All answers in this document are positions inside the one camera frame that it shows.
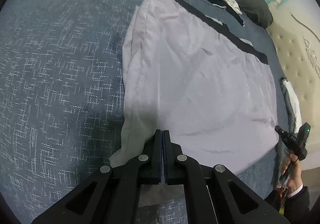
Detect white and grey folded garment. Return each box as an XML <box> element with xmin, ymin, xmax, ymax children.
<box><xmin>279</xmin><ymin>76</ymin><xmax>303</xmax><ymax>137</ymax></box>

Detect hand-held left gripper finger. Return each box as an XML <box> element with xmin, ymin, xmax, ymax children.
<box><xmin>163</xmin><ymin>130</ymin><xmax>290</xmax><ymax>224</ymax></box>
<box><xmin>31</xmin><ymin>130</ymin><xmax>164</xmax><ymax>224</ymax></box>

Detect cream tufted headboard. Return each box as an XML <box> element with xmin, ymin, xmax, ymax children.
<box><xmin>266</xmin><ymin>0</ymin><xmax>320</xmax><ymax>172</ymax></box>

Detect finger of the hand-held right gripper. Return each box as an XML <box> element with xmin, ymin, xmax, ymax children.
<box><xmin>274</xmin><ymin>125</ymin><xmax>287</xmax><ymax>141</ymax></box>

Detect person's right hand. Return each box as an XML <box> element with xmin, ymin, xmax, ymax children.
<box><xmin>280</xmin><ymin>153</ymin><xmax>304</xmax><ymax>199</ymax></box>

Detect black garment with white stripe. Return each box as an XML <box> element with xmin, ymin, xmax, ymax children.
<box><xmin>191</xmin><ymin>0</ymin><xmax>245</xmax><ymax>27</ymax></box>

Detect person's right forearm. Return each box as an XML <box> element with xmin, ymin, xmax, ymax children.
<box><xmin>264</xmin><ymin>185</ymin><xmax>311</xmax><ymax>224</ymax></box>

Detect grey jacket with black trim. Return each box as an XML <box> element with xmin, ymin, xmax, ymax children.
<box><xmin>109</xmin><ymin>0</ymin><xmax>278</xmax><ymax>207</ymax></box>

